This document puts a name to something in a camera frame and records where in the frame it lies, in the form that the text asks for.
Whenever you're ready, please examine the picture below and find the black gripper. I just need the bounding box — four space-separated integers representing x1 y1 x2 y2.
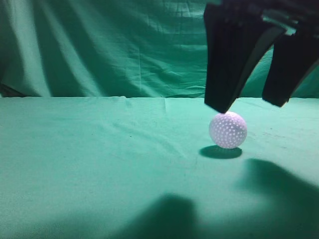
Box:
203 0 319 114

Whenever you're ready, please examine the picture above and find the white dimpled golf ball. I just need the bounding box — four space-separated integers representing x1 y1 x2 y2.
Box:
208 112 248 149

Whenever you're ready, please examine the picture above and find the green backdrop curtain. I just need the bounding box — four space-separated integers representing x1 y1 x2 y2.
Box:
0 0 319 98

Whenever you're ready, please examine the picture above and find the green table cloth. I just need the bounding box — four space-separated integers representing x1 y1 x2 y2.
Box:
0 97 319 239

